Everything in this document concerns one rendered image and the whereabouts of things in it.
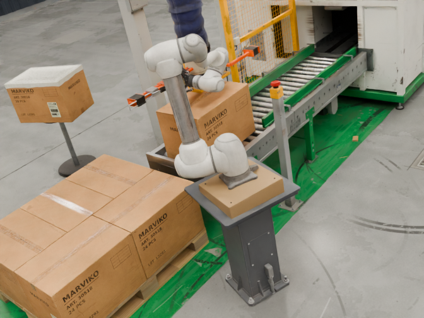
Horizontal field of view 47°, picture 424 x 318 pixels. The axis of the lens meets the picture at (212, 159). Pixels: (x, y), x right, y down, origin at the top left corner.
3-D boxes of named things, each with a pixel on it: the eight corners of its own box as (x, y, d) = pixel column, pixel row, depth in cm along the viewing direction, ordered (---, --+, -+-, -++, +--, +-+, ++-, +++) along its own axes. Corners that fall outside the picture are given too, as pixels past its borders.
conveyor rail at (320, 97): (362, 69, 484) (361, 51, 475) (367, 70, 481) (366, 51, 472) (217, 194, 344) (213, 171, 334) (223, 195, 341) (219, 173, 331)
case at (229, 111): (216, 123, 408) (207, 78, 388) (255, 130, 384) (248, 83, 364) (168, 158, 371) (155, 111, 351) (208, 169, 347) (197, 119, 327)
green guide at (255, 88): (306, 50, 515) (305, 42, 511) (315, 51, 509) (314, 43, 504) (210, 117, 418) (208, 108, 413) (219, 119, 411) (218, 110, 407)
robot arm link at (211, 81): (204, 93, 316) (211, 75, 318) (223, 96, 307) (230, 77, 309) (195, 86, 308) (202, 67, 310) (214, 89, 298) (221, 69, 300)
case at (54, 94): (19, 123, 469) (3, 84, 449) (45, 104, 501) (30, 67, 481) (72, 122, 447) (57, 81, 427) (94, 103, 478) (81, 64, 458)
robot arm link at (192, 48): (205, 40, 264) (181, 46, 265) (200, 24, 246) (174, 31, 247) (211, 62, 261) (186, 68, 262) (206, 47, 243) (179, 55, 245)
